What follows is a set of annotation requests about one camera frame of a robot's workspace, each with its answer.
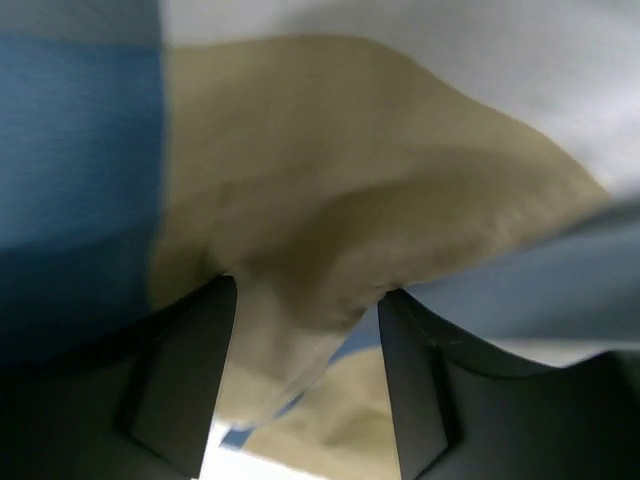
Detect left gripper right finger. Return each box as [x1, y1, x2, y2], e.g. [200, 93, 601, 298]
[378, 290, 639, 480]

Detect blue tan white pillowcase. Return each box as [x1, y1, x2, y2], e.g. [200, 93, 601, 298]
[1, 1, 639, 479]

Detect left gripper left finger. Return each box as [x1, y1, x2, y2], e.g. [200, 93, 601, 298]
[1, 276, 237, 479]

